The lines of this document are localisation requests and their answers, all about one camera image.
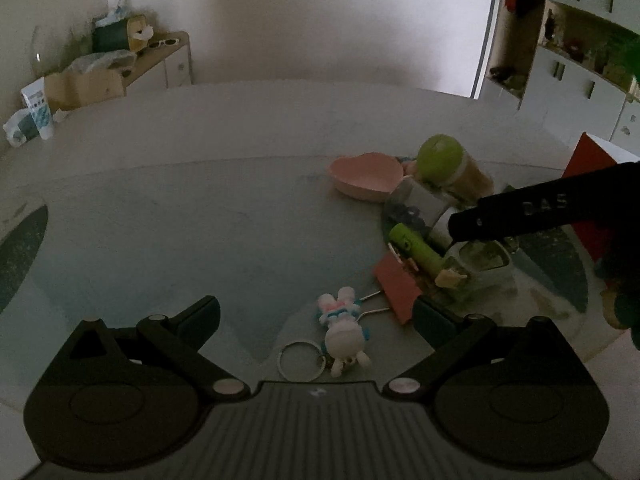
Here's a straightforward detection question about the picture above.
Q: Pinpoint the wooden top cabinet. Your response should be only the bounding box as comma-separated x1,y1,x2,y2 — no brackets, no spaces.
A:
122,31,194,93

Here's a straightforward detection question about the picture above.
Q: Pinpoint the white ceramic cup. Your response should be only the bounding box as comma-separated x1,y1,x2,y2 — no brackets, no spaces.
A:
440,240,517,303

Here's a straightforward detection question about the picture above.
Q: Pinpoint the white bunny keychain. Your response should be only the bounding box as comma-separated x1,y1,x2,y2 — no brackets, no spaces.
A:
277,286,371,381

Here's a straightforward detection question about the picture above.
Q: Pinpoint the crumpled plastic bag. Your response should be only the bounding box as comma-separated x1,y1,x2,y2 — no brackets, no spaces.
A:
69,49,137,75

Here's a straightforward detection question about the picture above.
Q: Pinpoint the cup with green lid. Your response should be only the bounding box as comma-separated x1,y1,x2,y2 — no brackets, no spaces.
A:
416,133,495,202

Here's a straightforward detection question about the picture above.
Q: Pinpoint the clear jar with blue beads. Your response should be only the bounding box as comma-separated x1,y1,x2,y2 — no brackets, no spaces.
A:
384,176,451,232

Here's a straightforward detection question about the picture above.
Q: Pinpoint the green plastic tube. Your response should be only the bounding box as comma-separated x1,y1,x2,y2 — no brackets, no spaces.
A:
389,223,445,275

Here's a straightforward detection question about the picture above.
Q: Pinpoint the white shelf unit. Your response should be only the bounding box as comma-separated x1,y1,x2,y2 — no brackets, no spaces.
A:
481,0,640,147

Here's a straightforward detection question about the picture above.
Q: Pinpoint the pink heart-shaped bowl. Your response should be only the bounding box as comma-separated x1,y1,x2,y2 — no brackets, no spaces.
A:
328,152,406,202

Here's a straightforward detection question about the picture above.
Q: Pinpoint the brown cardboard box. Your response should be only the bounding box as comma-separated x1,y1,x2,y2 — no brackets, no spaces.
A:
43,67,127,112

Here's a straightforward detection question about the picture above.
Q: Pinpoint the red cardboard box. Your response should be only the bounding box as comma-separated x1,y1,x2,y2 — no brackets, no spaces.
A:
560,132,640,263

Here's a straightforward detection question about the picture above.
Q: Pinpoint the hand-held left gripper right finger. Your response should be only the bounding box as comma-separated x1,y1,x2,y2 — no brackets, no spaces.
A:
382,300,573,403

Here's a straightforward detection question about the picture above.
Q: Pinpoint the small toy figure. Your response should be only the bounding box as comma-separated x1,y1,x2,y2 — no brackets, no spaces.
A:
434,266,469,290

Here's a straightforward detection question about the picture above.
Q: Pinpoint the green tissue box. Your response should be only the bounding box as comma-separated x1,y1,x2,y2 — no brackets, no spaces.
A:
91,16,147,54

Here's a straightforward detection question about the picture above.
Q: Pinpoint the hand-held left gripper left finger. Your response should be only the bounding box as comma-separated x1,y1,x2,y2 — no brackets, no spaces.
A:
70,296,249,405

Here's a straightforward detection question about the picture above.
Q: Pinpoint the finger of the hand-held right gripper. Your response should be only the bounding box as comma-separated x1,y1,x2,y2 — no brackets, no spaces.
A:
447,161,640,247

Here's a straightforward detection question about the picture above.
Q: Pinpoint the white roll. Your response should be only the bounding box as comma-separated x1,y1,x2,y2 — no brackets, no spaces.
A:
429,206,466,250

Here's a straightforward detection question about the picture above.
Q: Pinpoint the white and teal packet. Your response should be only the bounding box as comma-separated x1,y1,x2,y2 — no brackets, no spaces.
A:
2,108,41,149

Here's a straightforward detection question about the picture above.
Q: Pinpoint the white tube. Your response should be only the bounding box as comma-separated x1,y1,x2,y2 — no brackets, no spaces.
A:
20,79,55,140

